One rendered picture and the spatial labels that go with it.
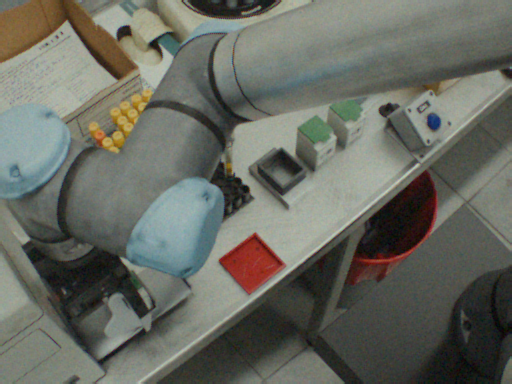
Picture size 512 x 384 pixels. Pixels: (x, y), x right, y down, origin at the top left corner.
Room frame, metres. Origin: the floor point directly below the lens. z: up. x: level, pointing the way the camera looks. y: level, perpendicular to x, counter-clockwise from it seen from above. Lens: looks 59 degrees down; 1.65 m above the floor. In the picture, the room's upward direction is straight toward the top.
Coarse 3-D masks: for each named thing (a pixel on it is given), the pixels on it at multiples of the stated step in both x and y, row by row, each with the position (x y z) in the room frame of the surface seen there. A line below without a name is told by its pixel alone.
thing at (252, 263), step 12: (252, 240) 0.38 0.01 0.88; (228, 252) 0.35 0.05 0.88; (240, 252) 0.36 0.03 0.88; (252, 252) 0.36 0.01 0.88; (264, 252) 0.36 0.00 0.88; (228, 264) 0.34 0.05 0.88; (240, 264) 0.34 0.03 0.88; (252, 264) 0.34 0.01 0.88; (264, 264) 0.34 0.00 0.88; (276, 264) 0.34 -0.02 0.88; (240, 276) 0.32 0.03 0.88; (252, 276) 0.32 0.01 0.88; (264, 276) 0.32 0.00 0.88; (252, 288) 0.30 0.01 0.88
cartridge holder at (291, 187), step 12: (264, 156) 0.51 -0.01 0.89; (276, 156) 0.50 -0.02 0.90; (288, 156) 0.50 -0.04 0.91; (252, 168) 0.49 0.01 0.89; (264, 168) 0.48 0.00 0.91; (276, 168) 0.49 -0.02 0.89; (288, 168) 0.49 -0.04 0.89; (300, 168) 0.48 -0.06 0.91; (264, 180) 0.47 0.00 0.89; (276, 180) 0.46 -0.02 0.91; (288, 180) 0.47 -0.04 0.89; (300, 180) 0.47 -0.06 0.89; (276, 192) 0.45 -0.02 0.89; (288, 192) 0.45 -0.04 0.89; (300, 192) 0.45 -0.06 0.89; (288, 204) 0.43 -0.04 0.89
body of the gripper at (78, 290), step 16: (32, 256) 0.22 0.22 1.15; (96, 256) 0.22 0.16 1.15; (112, 256) 0.25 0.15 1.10; (48, 272) 0.21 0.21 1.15; (64, 272) 0.21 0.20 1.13; (80, 272) 0.23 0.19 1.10; (96, 272) 0.23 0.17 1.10; (112, 272) 0.23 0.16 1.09; (128, 272) 0.24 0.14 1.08; (64, 288) 0.21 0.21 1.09; (80, 288) 0.21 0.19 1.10; (96, 288) 0.21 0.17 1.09; (112, 288) 0.23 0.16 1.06; (64, 304) 0.19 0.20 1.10; (80, 304) 0.20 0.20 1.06; (96, 304) 0.21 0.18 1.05; (80, 320) 0.19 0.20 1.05
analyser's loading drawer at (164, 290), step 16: (144, 272) 0.31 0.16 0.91; (160, 272) 0.31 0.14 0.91; (144, 288) 0.27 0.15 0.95; (160, 288) 0.28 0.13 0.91; (176, 288) 0.28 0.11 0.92; (192, 288) 0.28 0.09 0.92; (160, 304) 0.26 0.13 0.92; (96, 320) 0.23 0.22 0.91; (80, 336) 0.21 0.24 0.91; (96, 336) 0.21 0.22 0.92; (128, 336) 0.21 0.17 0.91; (96, 352) 0.19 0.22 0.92
